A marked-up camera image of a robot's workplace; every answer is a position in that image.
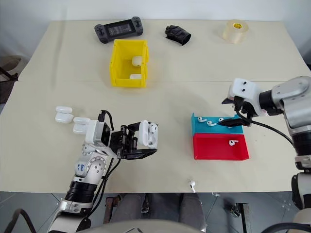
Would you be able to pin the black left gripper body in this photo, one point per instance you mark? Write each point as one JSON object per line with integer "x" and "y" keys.
{"x": 124, "y": 140}

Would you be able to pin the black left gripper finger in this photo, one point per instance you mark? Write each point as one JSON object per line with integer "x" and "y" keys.
{"x": 134, "y": 126}
{"x": 141, "y": 154}

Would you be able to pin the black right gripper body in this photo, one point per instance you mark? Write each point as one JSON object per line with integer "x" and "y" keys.
{"x": 245, "y": 111}

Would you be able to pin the white earbud case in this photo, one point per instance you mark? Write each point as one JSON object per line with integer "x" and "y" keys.
{"x": 63, "y": 117}
{"x": 144, "y": 136}
{"x": 135, "y": 76}
{"x": 136, "y": 61}
{"x": 80, "y": 127}

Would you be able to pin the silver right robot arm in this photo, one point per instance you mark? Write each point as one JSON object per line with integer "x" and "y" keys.
{"x": 298, "y": 102}

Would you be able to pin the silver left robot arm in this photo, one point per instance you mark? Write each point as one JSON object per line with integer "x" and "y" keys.
{"x": 94, "y": 170}

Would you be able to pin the closed white earbud case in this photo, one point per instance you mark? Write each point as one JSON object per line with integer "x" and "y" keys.
{"x": 135, "y": 76}
{"x": 136, "y": 61}

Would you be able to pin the yellow plastic bin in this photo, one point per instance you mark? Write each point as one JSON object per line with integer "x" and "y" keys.
{"x": 115, "y": 72}

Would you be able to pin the blue plastic tray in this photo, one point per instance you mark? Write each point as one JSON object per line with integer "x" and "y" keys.
{"x": 218, "y": 129}

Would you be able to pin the red plastic tray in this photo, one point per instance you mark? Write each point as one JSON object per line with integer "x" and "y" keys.
{"x": 213, "y": 150}

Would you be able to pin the rusty metal bar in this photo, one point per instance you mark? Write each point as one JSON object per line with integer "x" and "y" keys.
{"x": 111, "y": 208}

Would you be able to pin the clear tape roll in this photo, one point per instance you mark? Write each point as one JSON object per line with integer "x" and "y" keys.
{"x": 235, "y": 32}

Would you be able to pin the black handheld game console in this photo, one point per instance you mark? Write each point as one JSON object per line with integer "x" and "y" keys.
{"x": 116, "y": 29}

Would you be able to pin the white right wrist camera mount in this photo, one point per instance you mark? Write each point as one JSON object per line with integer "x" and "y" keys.
{"x": 245, "y": 88}

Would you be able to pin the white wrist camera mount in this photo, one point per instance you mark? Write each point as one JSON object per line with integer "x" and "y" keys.
{"x": 245, "y": 88}
{"x": 92, "y": 131}

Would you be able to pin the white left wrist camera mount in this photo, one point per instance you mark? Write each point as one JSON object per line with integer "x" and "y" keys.
{"x": 92, "y": 131}

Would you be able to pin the metal table leg bracket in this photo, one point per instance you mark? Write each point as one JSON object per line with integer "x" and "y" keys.
{"x": 240, "y": 216}

